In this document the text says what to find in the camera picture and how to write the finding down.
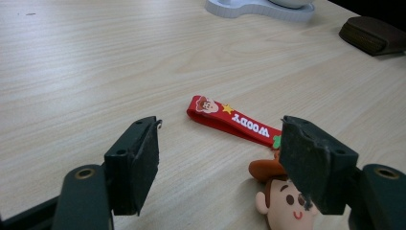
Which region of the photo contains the red strap cowboy keychain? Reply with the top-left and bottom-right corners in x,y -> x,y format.
186,95 -> 320,230

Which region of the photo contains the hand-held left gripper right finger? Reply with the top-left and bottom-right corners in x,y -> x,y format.
279,115 -> 360,216

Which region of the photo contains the white stand with post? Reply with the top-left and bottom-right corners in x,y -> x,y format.
204,0 -> 316,23

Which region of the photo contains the white round bowl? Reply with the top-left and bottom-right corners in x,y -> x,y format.
267,0 -> 315,10

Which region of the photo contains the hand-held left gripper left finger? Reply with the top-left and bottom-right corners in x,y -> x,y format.
103,115 -> 163,217

